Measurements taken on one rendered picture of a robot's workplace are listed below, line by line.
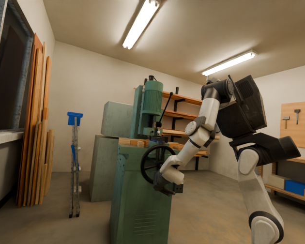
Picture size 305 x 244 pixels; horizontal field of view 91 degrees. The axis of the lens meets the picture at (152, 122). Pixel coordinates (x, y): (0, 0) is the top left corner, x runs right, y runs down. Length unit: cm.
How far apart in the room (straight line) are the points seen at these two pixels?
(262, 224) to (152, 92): 113
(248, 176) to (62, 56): 376
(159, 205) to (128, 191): 30
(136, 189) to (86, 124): 256
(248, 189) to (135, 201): 80
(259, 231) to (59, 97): 358
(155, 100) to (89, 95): 250
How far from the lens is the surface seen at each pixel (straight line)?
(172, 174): 82
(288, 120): 422
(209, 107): 81
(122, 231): 145
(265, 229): 105
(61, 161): 374
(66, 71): 381
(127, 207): 136
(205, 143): 79
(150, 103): 136
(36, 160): 231
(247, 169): 100
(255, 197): 106
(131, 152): 123
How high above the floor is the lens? 104
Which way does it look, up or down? 4 degrees up
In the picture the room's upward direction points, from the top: 6 degrees clockwise
